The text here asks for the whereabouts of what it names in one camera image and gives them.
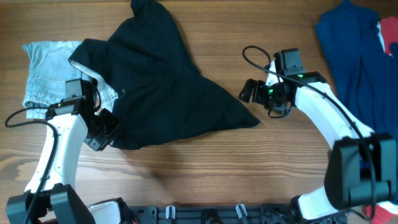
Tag black shorts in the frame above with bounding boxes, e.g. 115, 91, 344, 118
69, 1, 259, 150

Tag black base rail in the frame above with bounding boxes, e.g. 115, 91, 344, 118
124, 203, 348, 224

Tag right black cable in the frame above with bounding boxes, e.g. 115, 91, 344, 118
241, 45, 377, 220

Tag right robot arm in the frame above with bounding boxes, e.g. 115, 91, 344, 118
239, 49, 397, 223

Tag blue garment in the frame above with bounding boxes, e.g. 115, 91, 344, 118
315, 1, 397, 138

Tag folded light blue jeans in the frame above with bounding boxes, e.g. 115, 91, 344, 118
22, 41, 95, 119

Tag red garment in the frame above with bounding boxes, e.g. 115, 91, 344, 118
379, 16, 397, 55

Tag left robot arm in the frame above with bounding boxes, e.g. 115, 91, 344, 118
6, 79, 136, 223

